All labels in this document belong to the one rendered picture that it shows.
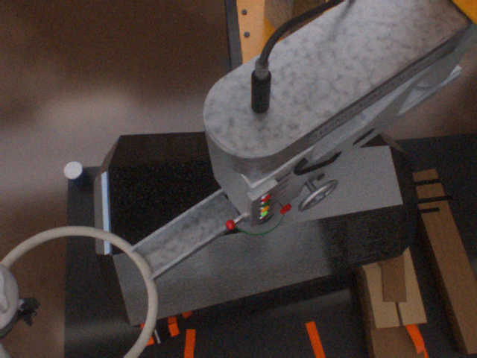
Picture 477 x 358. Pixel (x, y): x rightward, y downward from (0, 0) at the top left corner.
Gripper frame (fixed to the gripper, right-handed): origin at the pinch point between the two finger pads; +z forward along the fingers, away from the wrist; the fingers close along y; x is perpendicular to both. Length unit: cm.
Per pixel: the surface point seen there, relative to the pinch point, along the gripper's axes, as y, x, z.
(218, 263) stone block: 76, -22, 51
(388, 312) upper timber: 130, -96, 79
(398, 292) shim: 139, -94, 74
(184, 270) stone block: 66, -13, 56
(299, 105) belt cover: 68, -17, -49
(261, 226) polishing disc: 88, -25, 30
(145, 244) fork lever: 50, -2, 24
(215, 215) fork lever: 71, -12, 17
